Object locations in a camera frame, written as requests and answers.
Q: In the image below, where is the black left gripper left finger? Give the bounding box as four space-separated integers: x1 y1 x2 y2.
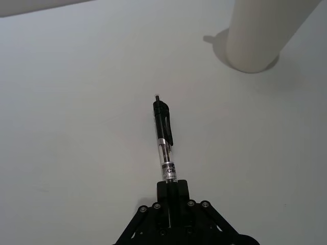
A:
111 181 171 245

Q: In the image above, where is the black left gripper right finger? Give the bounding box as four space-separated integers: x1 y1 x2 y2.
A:
169 179 259 245

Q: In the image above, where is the cream vacuum bottle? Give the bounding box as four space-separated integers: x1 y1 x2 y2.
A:
225 0 311 75

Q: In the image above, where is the white table cloth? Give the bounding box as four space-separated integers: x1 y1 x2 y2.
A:
0 0 327 245

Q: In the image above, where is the black clear ballpoint pen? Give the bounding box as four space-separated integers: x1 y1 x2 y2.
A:
152 93 179 183

